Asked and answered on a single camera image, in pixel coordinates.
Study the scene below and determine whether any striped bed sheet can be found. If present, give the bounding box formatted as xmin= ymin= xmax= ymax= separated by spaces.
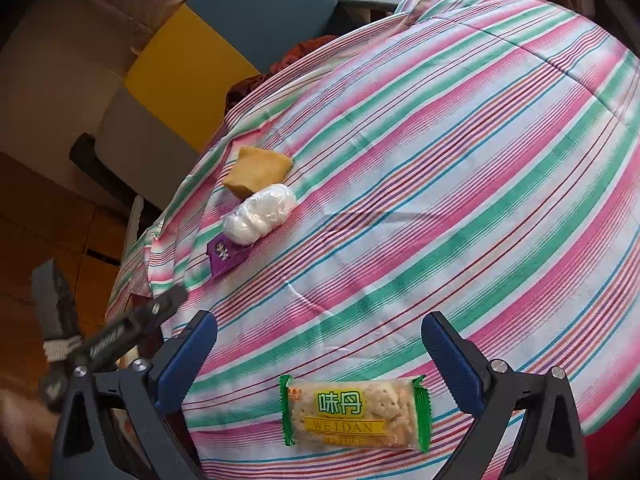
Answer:
xmin=108 ymin=0 xmax=639 ymax=479

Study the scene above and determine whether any grey yellow blue headboard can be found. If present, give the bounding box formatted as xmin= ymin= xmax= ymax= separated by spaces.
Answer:
xmin=96 ymin=0 xmax=337 ymax=208

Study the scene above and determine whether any dark red cloth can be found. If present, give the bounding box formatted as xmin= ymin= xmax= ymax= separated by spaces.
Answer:
xmin=224 ymin=35 xmax=336 ymax=113

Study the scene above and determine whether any Weidan cracker packet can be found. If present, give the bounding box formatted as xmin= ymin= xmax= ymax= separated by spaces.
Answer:
xmin=279 ymin=375 xmax=432 ymax=452

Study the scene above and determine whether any purple snack sachet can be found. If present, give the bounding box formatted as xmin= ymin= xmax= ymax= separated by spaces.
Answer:
xmin=206 ymin=233 xmax=250 ymax=278

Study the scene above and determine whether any small yellow sponge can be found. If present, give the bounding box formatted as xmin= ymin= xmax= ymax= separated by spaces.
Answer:
xmin=222 ymin=146 xmax=294 ymax=200

